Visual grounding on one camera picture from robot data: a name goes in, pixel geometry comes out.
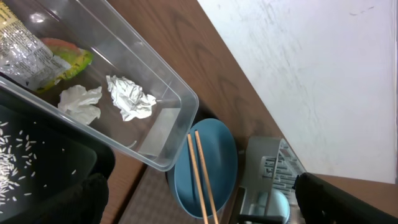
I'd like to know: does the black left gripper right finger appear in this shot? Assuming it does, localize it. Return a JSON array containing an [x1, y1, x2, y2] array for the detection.
[[294, 172, 397, 224]]

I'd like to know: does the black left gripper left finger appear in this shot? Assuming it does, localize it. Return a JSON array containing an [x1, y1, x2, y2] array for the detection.
[[0, 172, 109, 224]]

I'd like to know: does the light blue plastic cup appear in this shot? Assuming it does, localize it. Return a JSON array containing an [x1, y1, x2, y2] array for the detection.
[[256, 189, 290, 224]]

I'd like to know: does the small white tissue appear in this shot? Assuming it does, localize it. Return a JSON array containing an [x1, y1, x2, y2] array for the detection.
[[57, 85, 102, 125]]

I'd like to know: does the wooden chopstick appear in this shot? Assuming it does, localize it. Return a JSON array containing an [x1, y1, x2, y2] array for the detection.
[[195, 131, 219, 224], [187, 134, 208, 224]]

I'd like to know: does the dark blue plate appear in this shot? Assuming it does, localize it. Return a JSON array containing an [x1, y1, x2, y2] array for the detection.
[[167, 118, 238, 219]]

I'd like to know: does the yellow green snack wrapper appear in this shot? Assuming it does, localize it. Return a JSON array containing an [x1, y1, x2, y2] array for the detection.
[[1, 1, 93, 91]]

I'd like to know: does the grey plastic dishwasher rack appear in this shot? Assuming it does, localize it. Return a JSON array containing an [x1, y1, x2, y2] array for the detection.
[[237, 136, 306, 223]]

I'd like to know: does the black tray bin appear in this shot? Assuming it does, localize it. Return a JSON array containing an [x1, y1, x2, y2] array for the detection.
[[1, 90, 115, 223]]

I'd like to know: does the brown serving tray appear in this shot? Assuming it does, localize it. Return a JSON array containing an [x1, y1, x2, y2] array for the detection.
[[120, 108, 245, 223]]

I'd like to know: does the pile of white rice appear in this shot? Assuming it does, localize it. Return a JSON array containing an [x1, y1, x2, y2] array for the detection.
[[0, 121, 77, 215]]

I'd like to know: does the clear plastic bin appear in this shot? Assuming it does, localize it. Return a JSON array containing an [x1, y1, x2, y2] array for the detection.
[[1, 0, 199, 172]]

